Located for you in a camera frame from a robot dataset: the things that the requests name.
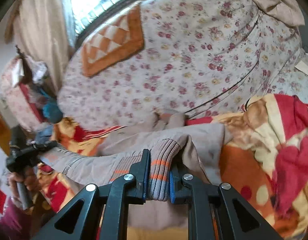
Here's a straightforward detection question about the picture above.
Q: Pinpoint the floral quilt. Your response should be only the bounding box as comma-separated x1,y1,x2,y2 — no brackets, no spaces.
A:
58,0,308,131

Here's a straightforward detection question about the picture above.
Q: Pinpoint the teal cloth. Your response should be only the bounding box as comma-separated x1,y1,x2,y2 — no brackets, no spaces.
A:
42,100,63,124

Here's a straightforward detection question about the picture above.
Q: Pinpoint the person's left hand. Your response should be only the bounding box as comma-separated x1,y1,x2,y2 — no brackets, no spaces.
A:
8,167,41,199

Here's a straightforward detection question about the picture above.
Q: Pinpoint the red orange cream blanket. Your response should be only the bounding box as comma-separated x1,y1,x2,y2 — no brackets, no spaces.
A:
42,94,308,239

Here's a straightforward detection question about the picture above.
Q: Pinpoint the beige curtain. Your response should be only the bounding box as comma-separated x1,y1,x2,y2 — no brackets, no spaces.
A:
4,0,76,92

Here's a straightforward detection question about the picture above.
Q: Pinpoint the beige zip jacket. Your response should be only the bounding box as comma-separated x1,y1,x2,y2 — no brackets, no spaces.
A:
40,114,232,230

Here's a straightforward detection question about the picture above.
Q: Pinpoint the orange checkered pillow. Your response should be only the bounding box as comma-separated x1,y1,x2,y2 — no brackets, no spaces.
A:
81,1,144,77

